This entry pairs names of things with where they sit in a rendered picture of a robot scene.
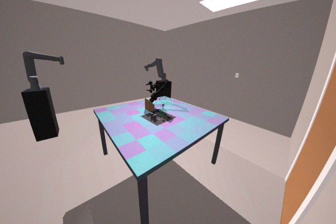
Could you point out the green glass bottle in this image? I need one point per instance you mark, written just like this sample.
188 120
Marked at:
162 112

